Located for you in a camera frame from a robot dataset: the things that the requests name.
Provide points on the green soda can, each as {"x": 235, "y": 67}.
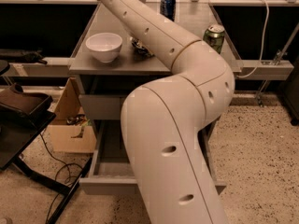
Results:
{"x": 214, "y": 36}

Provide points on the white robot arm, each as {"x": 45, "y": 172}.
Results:
{"x": 160, "y": 120}

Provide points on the blue soda can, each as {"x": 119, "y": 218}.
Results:
{"x": 168, "y": 9}

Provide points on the grey drawer cabinet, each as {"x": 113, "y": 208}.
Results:
{"x": 120, "y": 77}

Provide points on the cardboard box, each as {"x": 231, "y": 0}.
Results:
{"x": 71, "y": 131}

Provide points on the brown tray on table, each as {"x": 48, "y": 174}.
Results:
{"x": 29, "y": 105}

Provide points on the black side table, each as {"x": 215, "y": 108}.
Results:
{"x": 16, "y": 135}

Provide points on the white ceramic bowl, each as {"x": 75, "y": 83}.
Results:
{"x": 104, "y": 47}

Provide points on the blue chip bag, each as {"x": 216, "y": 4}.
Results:
{"x": 140, "y": 49}

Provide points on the open grey middle drawer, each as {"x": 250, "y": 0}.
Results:
{"x": 110, "y": 172}

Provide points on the closed grey top drawer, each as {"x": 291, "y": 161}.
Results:
{"x": 102, "y": 106}

